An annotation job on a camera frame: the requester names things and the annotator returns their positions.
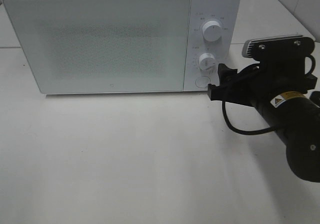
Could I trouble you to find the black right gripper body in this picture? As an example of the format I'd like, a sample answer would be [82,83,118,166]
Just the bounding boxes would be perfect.
[207,58,318,107]

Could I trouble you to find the black camera cable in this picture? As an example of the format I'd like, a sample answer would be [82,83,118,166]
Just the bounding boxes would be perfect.
[221,55,315,136]

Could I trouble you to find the white microwave door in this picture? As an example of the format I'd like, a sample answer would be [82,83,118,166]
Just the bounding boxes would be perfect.
[4,0,190,94]

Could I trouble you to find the white microwave oven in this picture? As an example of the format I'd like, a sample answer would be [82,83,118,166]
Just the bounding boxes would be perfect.
[1,0,242,96]

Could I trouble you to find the round door release button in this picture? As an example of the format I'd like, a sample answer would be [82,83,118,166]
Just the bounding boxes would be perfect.
[195,76,211,88]

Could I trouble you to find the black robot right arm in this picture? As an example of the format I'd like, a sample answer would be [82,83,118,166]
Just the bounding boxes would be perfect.
[207,63,320,182]

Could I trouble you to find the white microwave knob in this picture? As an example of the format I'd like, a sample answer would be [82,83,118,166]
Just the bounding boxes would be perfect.
[201,20,222,42]
[198,53,217,71]

